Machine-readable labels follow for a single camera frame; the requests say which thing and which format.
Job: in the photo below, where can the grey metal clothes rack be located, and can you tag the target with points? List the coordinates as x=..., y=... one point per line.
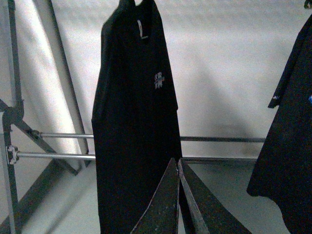
x=14, y=115

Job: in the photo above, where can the black t-shirt large print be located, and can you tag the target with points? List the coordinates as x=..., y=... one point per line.
x=283, y=170

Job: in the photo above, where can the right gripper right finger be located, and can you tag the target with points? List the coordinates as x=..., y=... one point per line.
x=208, y=215

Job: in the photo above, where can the black t-shirt small chest logo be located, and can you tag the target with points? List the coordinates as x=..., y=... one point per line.
x=134, y=117

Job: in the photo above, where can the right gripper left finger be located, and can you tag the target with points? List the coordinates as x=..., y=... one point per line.
x=161, y=216

